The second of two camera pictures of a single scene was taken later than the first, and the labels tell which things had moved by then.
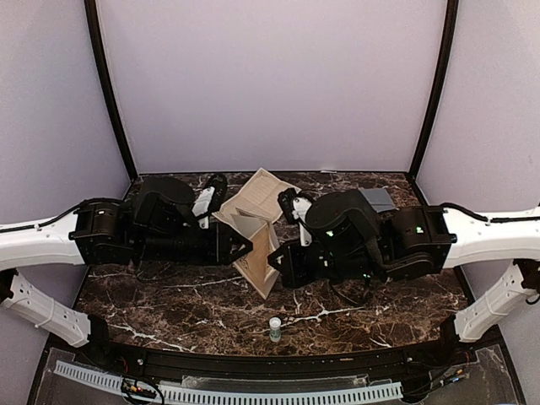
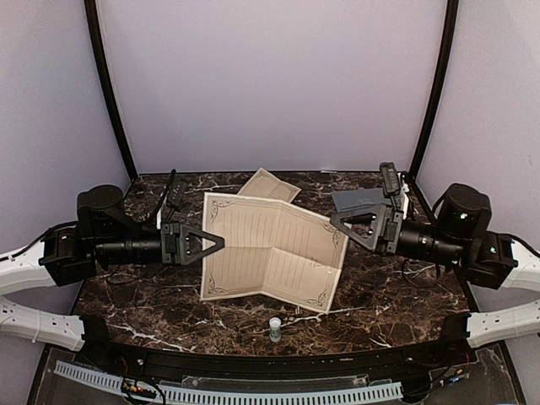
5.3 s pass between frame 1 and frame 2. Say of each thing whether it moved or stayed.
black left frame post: stayed
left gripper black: moved
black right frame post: stayed
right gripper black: moved
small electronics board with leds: stayed
